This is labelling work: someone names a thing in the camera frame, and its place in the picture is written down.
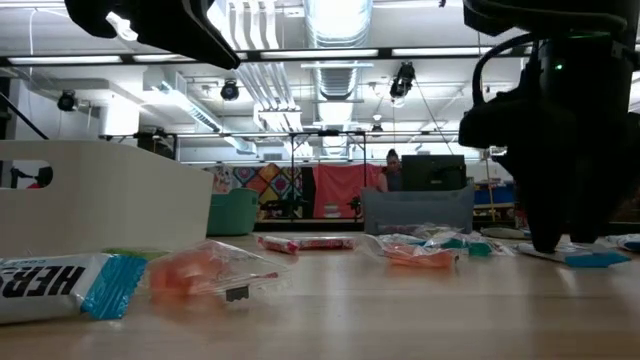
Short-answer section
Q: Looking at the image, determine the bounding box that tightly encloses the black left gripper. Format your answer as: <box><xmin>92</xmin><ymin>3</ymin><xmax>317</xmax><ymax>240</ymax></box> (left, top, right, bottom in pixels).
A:
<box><xmin>64</xmin><ymin>0</ymin><xmax>241</xmax><ymax>70</ymax></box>

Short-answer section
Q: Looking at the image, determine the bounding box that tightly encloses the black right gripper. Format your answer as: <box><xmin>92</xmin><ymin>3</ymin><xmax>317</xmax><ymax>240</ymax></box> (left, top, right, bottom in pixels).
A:
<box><xmin>458</xmin><ymin>34</ymin><xmax>640</xmax><ymax>254</ymax></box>

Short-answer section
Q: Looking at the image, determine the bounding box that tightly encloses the teal gummy candy packet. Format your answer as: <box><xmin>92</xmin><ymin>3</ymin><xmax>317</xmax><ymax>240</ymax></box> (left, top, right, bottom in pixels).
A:
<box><xmin>424</xmin><ymin>230</ymin><xmax>515</xmax><ymax>258</ymax></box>

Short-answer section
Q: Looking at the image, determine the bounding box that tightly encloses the orange gummy candy packet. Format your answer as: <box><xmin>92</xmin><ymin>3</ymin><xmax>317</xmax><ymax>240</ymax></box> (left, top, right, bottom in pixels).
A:
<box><xmin>360</xmin><ymin>233</ymin><xmax>460</xmax><ymax>271</ymax></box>
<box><xmin>144</xmin><ymin>240</ymin><xmax>294</xmax><ymax>306</ymax></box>

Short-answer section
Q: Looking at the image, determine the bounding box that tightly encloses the green gummy candy packet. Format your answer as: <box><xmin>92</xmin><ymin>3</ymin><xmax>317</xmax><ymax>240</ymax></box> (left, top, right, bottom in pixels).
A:
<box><xmin>102</xmin><ymin>246</ymin><xmax>171</xmax><ymax>261</ymax></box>

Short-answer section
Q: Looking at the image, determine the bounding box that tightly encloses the black ceiling spotlight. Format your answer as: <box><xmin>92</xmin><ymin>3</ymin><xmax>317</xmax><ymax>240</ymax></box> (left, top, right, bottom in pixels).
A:
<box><xmin>220</xmin><ymin>79</ymin><xmax>241</xmax><ymax>103</ymax></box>
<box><xmin>56</xmin><ymin>89</ymin><xmax>79</xmax><ymax>113</ymax></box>
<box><xmin>389</xmin><ymin>61</ymin><xmax>417</xmax><ymax>100</ymax></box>

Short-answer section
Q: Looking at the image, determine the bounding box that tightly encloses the blue storage crate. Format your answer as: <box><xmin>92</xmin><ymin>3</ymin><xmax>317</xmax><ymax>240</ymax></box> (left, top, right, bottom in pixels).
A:
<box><xmin>473</xmin><ymin>182</ymin><xmax>517</xmax><ymax>206</ymax></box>

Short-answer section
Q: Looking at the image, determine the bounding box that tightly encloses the black computer monitor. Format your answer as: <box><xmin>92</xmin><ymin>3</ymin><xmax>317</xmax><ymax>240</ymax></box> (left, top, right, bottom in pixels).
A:
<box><xmin>401</xmin><ymin>154</ymin><xmax>467</xmax><ymax>192</ymax></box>

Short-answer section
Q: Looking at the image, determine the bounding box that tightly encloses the grey translucent plastic bin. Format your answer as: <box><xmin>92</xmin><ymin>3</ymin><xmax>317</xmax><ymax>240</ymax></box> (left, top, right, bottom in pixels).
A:
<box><xmin>360</xmin><ymin>183</ymin><xmax>476</xmax><ymax>236</ymax></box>

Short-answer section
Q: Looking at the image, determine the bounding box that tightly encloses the colourful patchwork quilt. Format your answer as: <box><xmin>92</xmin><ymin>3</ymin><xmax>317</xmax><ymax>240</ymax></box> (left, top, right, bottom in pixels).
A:
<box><xmin>203</xmin><ymin>162</ymin><xmax>304</xmax><ymax>206</ymax></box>

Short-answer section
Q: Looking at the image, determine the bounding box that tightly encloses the black backdrop stand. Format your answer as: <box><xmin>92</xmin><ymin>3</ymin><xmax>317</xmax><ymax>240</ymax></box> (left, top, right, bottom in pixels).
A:
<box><xmin>99</xmin><ymin>127</ymin><xmax>462</xmax><ymax>221</ymax></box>

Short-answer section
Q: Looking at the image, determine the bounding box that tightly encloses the teal plastic bin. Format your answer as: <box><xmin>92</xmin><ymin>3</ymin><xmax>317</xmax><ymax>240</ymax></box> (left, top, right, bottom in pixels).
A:
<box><xmin>205</xmin><ymin>187</ymin><xmax>261</xmax><ymax>237</ymax></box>

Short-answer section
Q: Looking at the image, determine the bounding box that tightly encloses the person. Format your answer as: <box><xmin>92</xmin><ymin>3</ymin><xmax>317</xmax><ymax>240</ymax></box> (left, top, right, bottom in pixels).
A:
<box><xmin>377</xmin><ymin>148</ymin><xmax>404</xmax><ymax>194</ymax></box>

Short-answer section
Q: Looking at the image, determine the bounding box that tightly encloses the white plastic bin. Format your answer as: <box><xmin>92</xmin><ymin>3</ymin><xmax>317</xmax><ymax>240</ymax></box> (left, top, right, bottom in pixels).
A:
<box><xmin>0</xmin><ymin>139</ymin><xmax>215</xmax><ymax>259</ymax></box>

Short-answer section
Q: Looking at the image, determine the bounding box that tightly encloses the thin black slanted rod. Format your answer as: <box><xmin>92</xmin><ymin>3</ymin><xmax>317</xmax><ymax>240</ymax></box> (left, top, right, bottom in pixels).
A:
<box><xmin>0</xmin><ymin>91</ymin><xmax>50</xmax><ymax>141</ymax></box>

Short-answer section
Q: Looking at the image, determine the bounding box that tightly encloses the black overhead truss beam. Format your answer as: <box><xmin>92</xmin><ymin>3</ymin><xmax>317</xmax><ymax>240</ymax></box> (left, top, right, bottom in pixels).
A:
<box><xmin>0</xmin><ymin>45</ymin><xmax>539</xmax><ymax>69</ymax></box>

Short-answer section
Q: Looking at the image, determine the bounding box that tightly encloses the red hanging cloth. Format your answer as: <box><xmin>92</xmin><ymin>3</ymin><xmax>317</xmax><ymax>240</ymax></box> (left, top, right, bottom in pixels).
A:
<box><xmin>313</xmin><ymin>163</ymin><xmax>384</xmax><ymax>219</ymax></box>

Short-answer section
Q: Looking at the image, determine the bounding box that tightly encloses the silver ventilation duct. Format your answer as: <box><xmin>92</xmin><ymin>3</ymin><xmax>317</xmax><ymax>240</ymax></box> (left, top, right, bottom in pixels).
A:
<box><xmin>302</xmin><ymin>0</ymin><xmax>375</xmax><ymax>160</ymax></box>

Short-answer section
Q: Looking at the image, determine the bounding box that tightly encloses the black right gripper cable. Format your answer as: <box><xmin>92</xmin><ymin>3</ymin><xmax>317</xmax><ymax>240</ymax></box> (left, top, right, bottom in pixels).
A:
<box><xmin>471</xmin><ymin>32</ymin><xmax>544</xmax><ymax>106</ymax></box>

